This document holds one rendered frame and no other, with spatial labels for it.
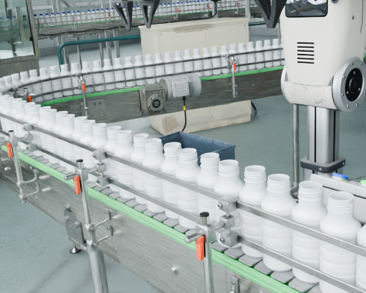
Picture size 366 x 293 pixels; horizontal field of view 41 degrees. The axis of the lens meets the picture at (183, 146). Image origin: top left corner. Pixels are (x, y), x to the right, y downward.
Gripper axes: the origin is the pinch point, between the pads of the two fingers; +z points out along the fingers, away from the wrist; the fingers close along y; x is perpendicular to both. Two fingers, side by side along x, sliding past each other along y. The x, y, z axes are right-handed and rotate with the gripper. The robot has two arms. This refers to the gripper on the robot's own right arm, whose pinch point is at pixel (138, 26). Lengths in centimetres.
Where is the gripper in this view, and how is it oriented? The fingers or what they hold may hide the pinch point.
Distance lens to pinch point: 130.9
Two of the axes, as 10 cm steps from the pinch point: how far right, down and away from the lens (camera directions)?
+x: 6.4, 1.8, -7.4
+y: -7.6, 2.4, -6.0
